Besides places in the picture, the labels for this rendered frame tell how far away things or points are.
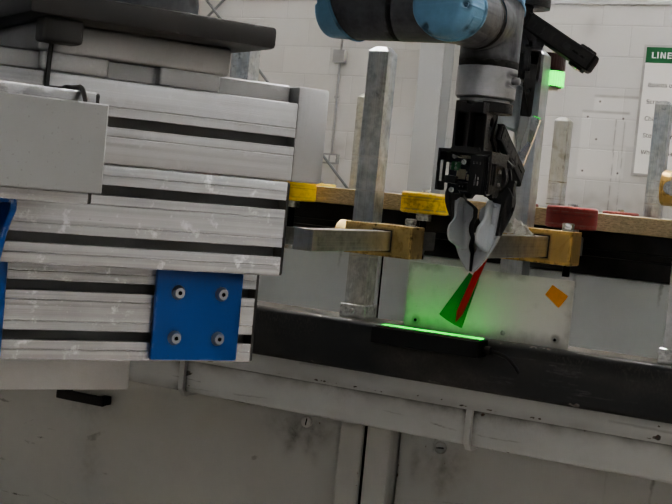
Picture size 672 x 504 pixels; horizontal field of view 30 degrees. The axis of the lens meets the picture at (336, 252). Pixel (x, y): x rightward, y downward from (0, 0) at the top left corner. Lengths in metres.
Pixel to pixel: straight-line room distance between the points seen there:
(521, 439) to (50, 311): 0.95
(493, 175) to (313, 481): 0.94
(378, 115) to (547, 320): 0.41
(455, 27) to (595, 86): 7.98
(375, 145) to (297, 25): 8.61
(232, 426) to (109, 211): 1.32
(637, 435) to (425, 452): 0.49
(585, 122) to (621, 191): 0.58
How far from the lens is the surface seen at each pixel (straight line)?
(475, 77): 1.56
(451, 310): 1.90
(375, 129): 1.96
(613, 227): 2.03
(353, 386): 2.00
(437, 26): 1.46
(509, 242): 1.68
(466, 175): 1.56
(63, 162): 0.97
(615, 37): 9.43
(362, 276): 1.97
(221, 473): 2.42
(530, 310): 1.86
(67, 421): 2.62
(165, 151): 1.13
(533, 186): 1.88
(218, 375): 2.13
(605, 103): 9.38
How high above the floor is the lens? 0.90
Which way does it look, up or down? 3 degrees down
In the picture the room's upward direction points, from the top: 5 degrees clockwise
